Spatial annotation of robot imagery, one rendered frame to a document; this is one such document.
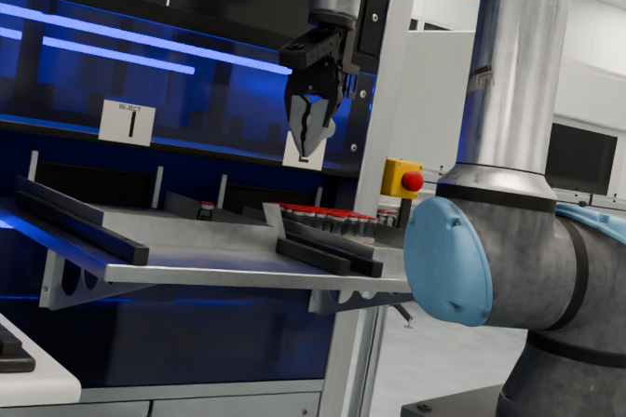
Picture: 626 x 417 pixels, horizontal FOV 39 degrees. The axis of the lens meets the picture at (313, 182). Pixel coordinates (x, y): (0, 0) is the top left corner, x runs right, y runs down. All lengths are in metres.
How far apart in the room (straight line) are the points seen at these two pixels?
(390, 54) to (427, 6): 6.36
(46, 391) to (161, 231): 0.38
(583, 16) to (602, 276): 8.80
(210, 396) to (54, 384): 0.78
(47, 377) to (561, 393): 0.48
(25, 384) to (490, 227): 0.43
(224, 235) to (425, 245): 0.40
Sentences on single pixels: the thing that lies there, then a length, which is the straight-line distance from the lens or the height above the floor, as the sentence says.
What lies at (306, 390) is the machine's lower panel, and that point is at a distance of 1.67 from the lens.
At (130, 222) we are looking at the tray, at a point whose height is 0.90.
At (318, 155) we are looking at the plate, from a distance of 1.56.
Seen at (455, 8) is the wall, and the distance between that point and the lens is 8.25.
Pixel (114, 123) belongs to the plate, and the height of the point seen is 1.02.
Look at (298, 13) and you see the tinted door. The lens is 1.54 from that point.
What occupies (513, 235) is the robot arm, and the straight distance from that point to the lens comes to 0.82.
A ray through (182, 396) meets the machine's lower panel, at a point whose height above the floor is 0.58.
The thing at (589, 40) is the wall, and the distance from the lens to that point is 9.74.
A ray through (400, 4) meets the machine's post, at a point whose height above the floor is 1.32.
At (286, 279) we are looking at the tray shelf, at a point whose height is 0.87.
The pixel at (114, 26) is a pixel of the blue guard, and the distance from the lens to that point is 1.36.
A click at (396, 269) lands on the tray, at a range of 1.22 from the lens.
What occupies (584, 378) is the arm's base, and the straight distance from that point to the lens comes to 0.92.
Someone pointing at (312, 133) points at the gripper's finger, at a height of 1.05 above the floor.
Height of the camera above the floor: 1.05
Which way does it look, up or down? 3 degrees down
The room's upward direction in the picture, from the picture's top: 10 degrees clockwise
